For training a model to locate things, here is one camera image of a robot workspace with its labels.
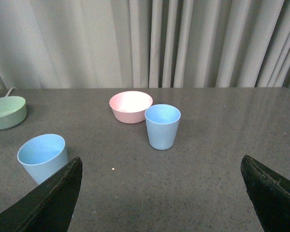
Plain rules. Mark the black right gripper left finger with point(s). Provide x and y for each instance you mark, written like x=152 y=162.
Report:
x=50 y=206

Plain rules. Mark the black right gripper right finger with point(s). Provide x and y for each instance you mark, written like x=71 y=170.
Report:
x=269 y=193

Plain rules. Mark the light blue ridged cup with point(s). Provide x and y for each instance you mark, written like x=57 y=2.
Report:
x=162 y=122

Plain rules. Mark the green bowl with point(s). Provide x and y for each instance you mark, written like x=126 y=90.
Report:
x=13 y=111

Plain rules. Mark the pink bowl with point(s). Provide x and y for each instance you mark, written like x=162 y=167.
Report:
x=129 y=106

